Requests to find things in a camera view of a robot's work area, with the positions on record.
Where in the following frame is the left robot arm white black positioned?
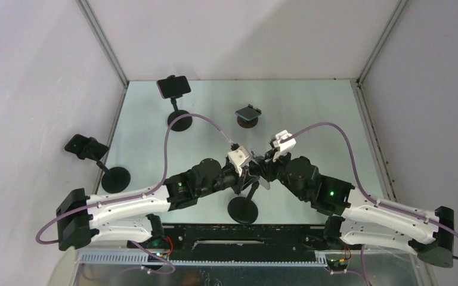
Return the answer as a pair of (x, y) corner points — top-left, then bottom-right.
(56, 158), (262, 251)

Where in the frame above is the black smartphone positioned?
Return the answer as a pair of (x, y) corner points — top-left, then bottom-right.
(253, 153), (271, 191)

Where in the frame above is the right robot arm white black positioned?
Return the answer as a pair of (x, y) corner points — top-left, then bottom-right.
(249, 154), (454, 268)

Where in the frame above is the black phone pink case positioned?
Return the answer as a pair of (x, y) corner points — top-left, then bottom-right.
(156, 75), (191, 99)

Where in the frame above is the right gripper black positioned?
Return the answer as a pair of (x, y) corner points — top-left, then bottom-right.
(255, 148), (305, 202)

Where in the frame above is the grey cable duct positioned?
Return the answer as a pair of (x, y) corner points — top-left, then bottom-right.
(78, 251), (331, 267)

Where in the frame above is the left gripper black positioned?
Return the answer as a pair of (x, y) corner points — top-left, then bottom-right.
(197, 165), (260, 200)

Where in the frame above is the brown round phone stand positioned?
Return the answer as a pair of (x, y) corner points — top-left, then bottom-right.
(237, 116), (258, 129)

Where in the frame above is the black rear phone stand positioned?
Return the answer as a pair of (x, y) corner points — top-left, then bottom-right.
(167, 97), (193, 132)

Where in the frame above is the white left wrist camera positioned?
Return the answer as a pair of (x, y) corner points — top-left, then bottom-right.
(227, 146), (252, 177)

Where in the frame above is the black round-base phone stand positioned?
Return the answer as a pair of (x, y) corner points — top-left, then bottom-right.
(227, 182), (260, 225)

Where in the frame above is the small teal phone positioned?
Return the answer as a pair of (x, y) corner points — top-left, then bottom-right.
(235, 104), (262, 122)

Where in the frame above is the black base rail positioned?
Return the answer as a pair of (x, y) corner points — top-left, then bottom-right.
(134, 223), (356, 263)

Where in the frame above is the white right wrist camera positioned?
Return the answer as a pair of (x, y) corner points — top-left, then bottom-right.
(270, 130), (296, 161)

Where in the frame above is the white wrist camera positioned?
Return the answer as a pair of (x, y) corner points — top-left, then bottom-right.
(270, 130), (296, 161)
(227, 146), (252, 177)

